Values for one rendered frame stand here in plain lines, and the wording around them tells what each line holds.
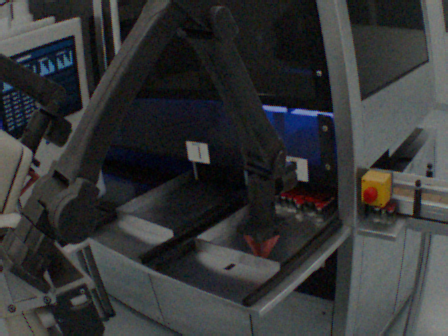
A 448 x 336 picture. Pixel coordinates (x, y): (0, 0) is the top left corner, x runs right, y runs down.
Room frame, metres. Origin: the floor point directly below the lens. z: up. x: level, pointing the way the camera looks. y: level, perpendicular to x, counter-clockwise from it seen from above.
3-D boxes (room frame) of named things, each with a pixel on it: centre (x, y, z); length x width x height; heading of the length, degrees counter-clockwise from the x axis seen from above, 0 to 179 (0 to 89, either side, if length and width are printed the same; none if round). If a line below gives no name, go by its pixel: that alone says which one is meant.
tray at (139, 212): (1.35, 0.13, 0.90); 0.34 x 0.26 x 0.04; 136
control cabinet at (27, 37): (1.59, 0.69, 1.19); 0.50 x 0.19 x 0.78; 141
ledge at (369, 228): (1.05, -0.42, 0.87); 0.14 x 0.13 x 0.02; 136
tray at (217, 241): (1.12, -0.11, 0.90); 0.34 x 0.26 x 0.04; 136
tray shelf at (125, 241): (1.18, 0.06, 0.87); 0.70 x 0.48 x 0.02; 46
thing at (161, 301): (2.12, 0.09, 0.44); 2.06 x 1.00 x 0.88; 46
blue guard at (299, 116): (1.76, 0.43, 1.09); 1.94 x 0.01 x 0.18; 46
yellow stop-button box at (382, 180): (1.03, -0.38, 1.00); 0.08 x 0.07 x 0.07; 136
